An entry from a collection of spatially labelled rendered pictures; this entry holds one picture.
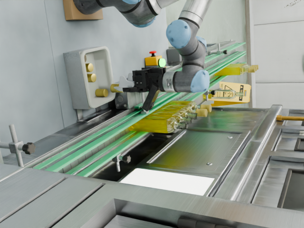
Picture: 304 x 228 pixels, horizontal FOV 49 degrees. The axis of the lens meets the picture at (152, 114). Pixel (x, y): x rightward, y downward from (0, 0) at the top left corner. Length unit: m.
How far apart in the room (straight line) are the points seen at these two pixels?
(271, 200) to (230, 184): 0.13
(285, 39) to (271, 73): 0.73
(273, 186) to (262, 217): 0.87
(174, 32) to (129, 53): 0.67
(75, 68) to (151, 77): 0.29
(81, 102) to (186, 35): 0.51
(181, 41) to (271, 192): 0.57
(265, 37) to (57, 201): 6.97
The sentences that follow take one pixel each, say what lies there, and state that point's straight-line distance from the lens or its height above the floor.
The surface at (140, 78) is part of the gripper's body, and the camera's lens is 1.21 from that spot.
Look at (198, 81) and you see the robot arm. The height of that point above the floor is 1.26.
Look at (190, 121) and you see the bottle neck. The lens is 1.37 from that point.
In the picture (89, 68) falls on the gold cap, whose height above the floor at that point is 0.81.
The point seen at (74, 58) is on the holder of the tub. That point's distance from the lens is 1.28.
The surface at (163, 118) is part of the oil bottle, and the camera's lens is 1.36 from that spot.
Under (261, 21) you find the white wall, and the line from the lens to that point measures 7.26.
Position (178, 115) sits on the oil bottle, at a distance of 1.39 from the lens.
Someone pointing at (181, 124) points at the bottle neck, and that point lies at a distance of 1.33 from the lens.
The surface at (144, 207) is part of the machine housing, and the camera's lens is 0.39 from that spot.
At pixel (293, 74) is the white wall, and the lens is 7.30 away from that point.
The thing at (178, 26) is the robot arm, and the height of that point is 1.23.
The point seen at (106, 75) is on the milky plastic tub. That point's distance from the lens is 1.41.
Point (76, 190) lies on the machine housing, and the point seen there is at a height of 1.37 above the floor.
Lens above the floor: 1.65
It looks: 29 degrees down
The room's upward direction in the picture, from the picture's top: 92 degrees clockwise
